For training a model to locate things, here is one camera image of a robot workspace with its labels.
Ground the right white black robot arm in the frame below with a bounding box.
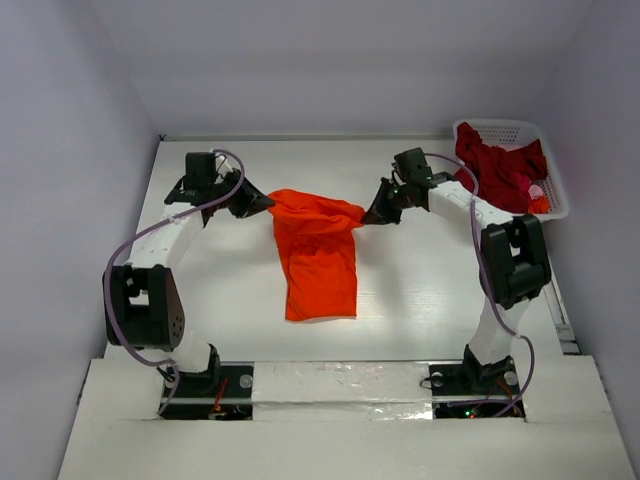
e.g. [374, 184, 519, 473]
[362, 148, 552, 398]

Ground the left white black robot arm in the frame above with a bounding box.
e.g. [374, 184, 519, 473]
[102, 149, 274, 395]

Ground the small orange garment in basket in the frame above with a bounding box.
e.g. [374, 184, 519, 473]
[528, 196, 551, 215]

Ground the dark red t shirt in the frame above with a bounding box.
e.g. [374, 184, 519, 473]
[455, 122, 549, 214]

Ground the orange t shirt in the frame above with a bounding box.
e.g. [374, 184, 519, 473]
[268, 189, 365, 322]

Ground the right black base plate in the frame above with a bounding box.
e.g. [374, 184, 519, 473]
[420, 361, 526, 420]

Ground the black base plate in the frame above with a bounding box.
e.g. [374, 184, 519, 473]
[420, 361, 526, 420]
[160, 363, 254, 421]

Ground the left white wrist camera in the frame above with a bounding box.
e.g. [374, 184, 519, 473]
[213, 151, 234, 176]

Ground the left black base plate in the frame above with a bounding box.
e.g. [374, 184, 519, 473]
[160, 363, 254, 421]

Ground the white plastic basket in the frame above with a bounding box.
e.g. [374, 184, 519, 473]
[452, 119, 569, 222]

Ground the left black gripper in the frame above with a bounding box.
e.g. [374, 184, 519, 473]
[209, 167, 275, 220]

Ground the pink garment in basket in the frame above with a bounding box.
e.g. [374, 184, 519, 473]
[514, 172, 544, 201]

